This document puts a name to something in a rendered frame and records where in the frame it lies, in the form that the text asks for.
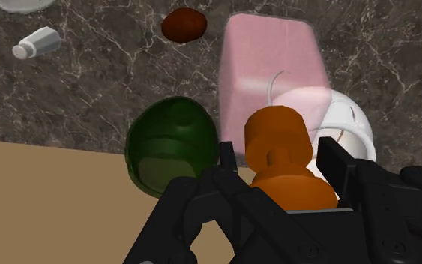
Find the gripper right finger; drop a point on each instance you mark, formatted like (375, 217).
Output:
(375, 190)

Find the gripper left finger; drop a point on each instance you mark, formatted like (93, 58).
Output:
(232, 204)

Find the white mug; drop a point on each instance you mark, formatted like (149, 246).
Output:
(345, 128)

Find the orange bottle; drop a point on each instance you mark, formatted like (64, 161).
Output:
(280, 153)

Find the green glass bowl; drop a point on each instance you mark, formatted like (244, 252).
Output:
(170, 146)

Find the pink translucent box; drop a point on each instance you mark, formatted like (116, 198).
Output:
(265, 69)

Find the dark red round fruit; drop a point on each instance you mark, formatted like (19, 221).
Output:
(183, 25)

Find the white salt shaker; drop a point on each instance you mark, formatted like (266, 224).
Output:
(38, 43)

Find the white plate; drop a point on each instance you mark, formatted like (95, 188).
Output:
(24, 4)

